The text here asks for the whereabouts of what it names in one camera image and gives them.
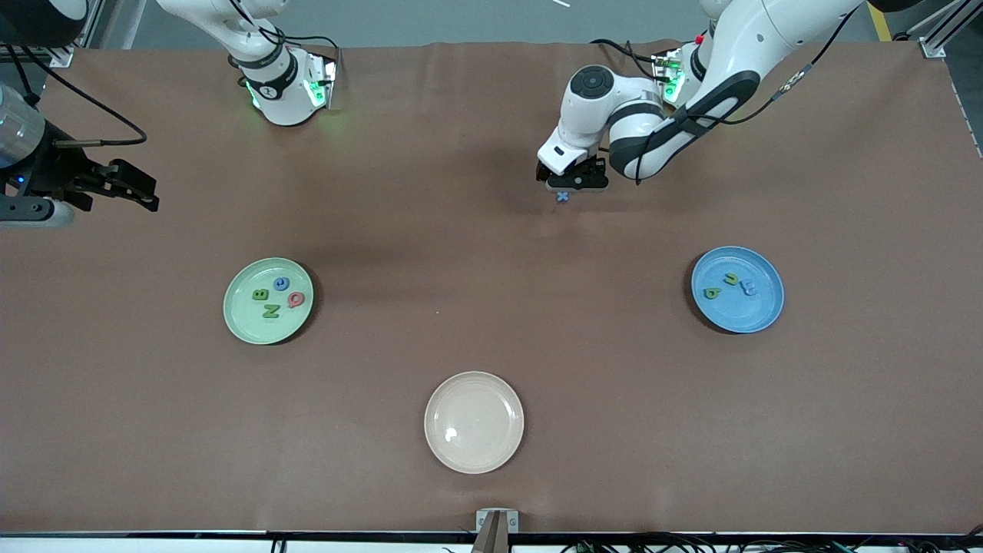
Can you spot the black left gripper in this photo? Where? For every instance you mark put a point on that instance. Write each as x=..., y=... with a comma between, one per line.
x=592, y=170

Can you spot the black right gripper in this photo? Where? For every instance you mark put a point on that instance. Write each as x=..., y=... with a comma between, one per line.
x=59, y=167

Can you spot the green letter N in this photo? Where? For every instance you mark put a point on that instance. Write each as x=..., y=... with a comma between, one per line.
x=271, y=311

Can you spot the red letter Q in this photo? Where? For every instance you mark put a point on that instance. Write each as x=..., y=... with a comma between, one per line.
x=290, y=300

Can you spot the blue letter m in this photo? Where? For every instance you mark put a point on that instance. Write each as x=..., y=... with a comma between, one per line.
x=749, y=290

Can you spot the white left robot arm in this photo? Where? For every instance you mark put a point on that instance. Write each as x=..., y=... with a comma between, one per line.
x=760, y=38

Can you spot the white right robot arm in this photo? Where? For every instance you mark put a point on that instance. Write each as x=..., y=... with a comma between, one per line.
x=273, y=84

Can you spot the base box with green light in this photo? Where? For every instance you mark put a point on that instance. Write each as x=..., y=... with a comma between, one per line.
x=319, y=84
x=666, y=77

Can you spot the green plate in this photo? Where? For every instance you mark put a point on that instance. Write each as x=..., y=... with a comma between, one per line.
x=246, y=322

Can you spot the blue plate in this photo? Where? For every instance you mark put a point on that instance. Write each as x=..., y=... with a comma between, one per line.
x=737, y=315

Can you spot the brown table mat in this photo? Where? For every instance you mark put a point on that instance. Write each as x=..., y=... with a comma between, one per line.
x=153, y=461

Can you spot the cream plate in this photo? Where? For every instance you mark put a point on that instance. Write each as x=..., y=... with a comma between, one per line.
x=474, y=422

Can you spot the aluminium frame profile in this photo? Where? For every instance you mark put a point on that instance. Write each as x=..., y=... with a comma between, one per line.
x=115, y=23
x=932, y=46
x=61, y=55

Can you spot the grey metal bracket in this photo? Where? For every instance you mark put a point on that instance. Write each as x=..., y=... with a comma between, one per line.
x=482, y=521

